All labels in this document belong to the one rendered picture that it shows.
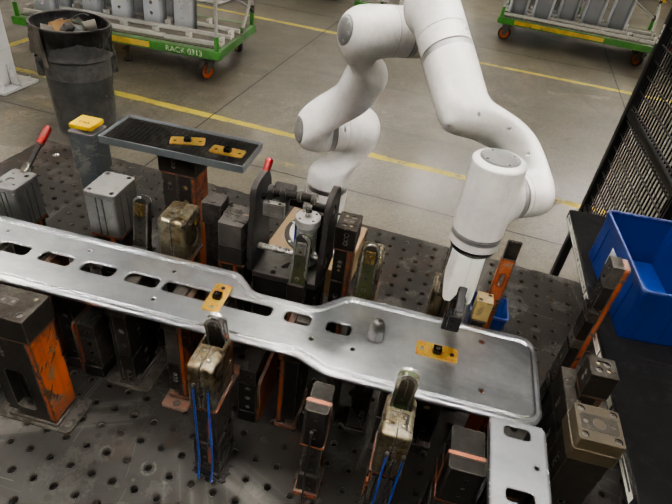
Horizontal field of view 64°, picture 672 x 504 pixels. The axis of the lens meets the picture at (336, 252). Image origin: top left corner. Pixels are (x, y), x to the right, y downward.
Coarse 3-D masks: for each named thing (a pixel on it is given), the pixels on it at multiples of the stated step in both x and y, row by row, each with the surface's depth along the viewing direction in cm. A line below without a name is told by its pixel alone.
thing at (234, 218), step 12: (228, 216) 123; (240, 216) 123; (228, 228) 121; (240, 228) 120; (228, 240) 123; (240, 240) 122; (228, 252) 125; (240, 252) 125; (228, 264) 128; (240, 264) 127; (240, 300) 135; (240, 348) 141
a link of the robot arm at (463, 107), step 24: (432, 48) 88; (456, 48) 87; (432, 72) 88; (456, 72) 86; (480, 72) 87; (432, 96) 90; (456, 96) 85; (480, 96) 85; (456, 120) 86; (480, 120) 86; (504, 120) 86; (504, 144) 89; (528, 144) 86; (528, 168) 86; (552, 192) 85; (528, 216) 86
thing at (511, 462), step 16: (496, 416) 96; (496, 432) 94; (544, 432) 95; (496, 448) 91; (512, 448) 91; (528, 448) 92; (544, 448) 92; (496, 464) 89; (512, 464) 89; (528, 464) 89; (544, 464) 90; (496, 480) 86; (512, 480) 87; (528, 480) 87; (544, 480) 87; (496, 496) 84; (544, 496) 85
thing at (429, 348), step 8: (416, 344) 108; (424, 344) 108; (432, 344) 108; (416, 352) 106; (424, 352) 106; (432, 352) 106; (440, 352) 106; (448, 352) 107; (456, 352) 107; (448, 360) 105; (456, 360) 105
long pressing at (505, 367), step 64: (0, 256) 115; (64, 256) 118; (128, 256) 120; (192, 320) 107; (256, 320) 109; (320, 320) 111; (384, 320) 113; (384, 384) 100; (448, 384) 101; (512, 384) 103
